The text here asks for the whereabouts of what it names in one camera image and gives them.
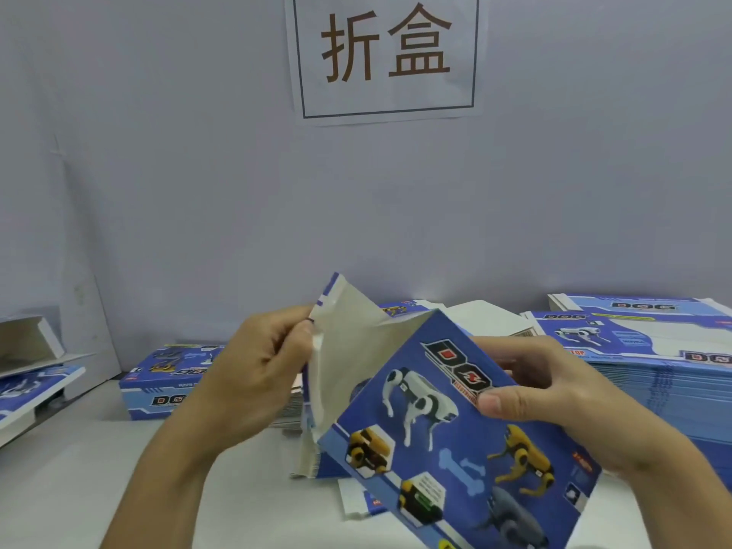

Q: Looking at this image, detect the person's right hand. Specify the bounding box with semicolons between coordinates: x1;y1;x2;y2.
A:
472;335;648;475

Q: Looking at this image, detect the person's left hand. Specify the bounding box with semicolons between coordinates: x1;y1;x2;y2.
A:
190;305;318;453

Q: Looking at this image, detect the blue toy carton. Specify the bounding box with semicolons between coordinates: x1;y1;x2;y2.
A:
291;272;602;549

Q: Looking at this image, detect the person's right forearm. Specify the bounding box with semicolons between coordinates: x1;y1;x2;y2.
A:
592;420;732;549

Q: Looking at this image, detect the person's left forearm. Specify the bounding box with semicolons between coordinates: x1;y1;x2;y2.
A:
100;414;232;549

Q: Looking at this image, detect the stack of flat blue cartons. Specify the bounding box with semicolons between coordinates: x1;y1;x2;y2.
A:
520;310;732;492
268;299;538;434
547;292;732;318

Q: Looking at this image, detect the folded blue toy box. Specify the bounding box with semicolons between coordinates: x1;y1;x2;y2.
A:
119;344;230;421

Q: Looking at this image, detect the open white cardboard box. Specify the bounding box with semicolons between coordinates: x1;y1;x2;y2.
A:
0;316;97;379

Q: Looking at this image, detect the open blue toy box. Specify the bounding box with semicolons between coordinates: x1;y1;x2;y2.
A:
0;366;87;448

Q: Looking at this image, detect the white paper wall sign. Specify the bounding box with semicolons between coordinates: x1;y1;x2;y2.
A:
284;0;488;127

